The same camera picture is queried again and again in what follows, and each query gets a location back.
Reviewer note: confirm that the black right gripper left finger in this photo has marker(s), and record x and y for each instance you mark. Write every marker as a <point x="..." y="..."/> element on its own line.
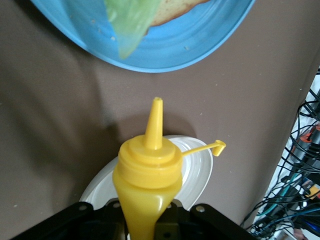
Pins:
<point x="75" y="222"/>

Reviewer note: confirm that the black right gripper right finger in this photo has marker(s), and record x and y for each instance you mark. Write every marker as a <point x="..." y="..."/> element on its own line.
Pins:
<point x="200" y="225"/>

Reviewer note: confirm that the yellow squeeze bottle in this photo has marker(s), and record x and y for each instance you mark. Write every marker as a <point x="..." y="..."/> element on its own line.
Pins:
<point x="147" y="175"/>

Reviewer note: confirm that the green lettuce leaf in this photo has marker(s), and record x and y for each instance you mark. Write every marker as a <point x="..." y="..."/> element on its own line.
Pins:
<point x="130" y="25"/>

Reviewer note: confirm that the brown bread slice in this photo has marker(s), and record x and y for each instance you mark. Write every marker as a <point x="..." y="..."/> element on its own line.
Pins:
<point x="175" y="11"/>

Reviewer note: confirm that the beige round plate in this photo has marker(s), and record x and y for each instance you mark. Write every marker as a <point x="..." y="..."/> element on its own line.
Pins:
<point x="197" y="170"/>

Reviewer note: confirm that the blue round plate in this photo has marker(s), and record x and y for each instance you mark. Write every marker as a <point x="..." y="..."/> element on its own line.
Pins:
<point x="187" y="42"/>

